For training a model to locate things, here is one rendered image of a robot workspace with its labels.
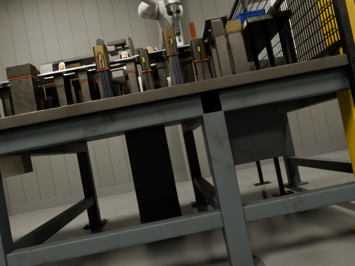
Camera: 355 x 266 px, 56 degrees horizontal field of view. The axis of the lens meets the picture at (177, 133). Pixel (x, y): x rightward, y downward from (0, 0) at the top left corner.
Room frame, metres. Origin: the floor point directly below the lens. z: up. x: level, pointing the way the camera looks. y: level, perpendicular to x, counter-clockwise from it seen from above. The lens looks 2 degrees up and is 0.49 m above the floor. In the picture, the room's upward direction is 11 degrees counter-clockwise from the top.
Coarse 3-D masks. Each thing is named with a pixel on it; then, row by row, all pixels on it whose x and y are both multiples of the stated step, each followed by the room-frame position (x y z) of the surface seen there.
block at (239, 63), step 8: (232, 24) 1.66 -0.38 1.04; (240, 24) 1.66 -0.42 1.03; (232, 32) 1.66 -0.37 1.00; (240, 32) 1.66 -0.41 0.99; (232, 40) 1.66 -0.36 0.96; (240, 40) 1.66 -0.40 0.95; (232, 48) 1.66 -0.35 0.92; (240, 48) 1.66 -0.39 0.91; (232, 56) 1.66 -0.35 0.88; (240, 56) 1.66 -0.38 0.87; (232, 64) 1.69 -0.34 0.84; (240, 64) 1.66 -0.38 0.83; (240, 72) 1.66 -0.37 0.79
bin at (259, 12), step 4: (264, 8) 1.87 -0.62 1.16; (244, 12) 1.87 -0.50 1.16; (248, 12) 1.87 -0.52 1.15; (252, 12) 1.87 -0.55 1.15; (256, 12) 1.87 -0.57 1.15; (260, 12) 1.87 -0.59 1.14; (264, 12) 1.87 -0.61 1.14; (236, 16) 1.89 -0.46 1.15; (240, 16) 1.87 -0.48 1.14; (244, 16) 1.87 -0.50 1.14; (248, 16) 1.87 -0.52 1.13; (252, 16) 1.87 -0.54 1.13; (240, 20) 1.87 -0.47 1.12; (244, 20) 1.87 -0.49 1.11
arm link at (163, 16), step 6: (162, 6) 2.32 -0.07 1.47; (180, 6) 2.38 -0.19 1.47; (162, 12) 2.33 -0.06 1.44; (180, 12) 2.38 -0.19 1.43; (162, 18) 2.36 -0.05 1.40; (168, 18) 2.36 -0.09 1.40; (180, 18) 2.42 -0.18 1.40; (162, 24) 2.39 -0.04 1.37; (162, 30) 2.42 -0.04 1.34; (162, 36) 2.44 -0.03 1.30; (162, 42) 2.46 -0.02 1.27; (162, 48) 2.48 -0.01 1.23; (168, 72) 2.57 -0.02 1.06; (168, 78) 2.58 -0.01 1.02
